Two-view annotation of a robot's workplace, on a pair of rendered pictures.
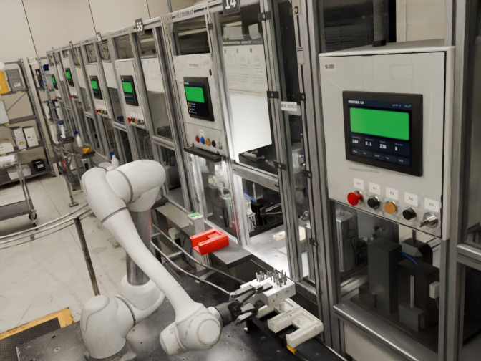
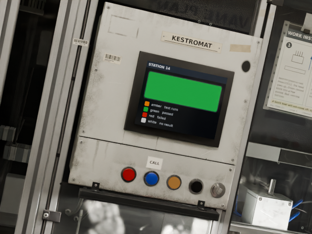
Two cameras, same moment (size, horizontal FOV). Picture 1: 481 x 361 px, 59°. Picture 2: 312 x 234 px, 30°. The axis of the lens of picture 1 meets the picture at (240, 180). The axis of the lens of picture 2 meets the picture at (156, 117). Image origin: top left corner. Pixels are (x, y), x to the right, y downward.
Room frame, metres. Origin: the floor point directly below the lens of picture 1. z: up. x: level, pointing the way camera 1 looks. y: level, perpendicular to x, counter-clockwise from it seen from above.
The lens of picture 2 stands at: (1.65, 1.57, 1.65)
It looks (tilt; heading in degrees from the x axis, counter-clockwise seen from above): 3 degrees down; 288
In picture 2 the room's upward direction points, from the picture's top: 12 degrees clockwise
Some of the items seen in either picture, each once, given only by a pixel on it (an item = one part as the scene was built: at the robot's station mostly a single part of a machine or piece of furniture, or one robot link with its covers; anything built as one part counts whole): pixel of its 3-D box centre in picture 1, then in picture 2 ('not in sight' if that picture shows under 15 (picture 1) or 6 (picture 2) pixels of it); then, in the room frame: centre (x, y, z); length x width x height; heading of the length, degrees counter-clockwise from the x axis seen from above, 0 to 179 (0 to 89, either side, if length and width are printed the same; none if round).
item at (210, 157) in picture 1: (201, 151); (150, 200); (2.07, 0.17, 1.37); 0.36 x 0.04 x 0.04; 29
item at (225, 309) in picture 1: (228, 311); not in sight; (1.31, 0.10, 0.96); 0.09 x 0.07 x 0.08; 120
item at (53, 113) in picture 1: (65, 118); not in sight; (6.91, 2.63, 1.00); 1.30 x 0.51 x 2.00; 29
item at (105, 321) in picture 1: (103, 322); not in sight; (1.52, 0.64, 0.85); 0.18 x 0.16 x 0.22; 141
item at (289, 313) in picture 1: (278, 316); not in sight; (1.40, -0.07, 0.84); 0.36 x 0.14 x 0.10; 29
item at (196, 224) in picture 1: (197, 224); not in sight; (2.09, 0.26, 0.97); 0.08 x 0.08 x 0.12; 29
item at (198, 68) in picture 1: (219, 99); (159, 106); (2.14, 0.05, 1.60); 0.42 x 0.29 x 0.46; 29
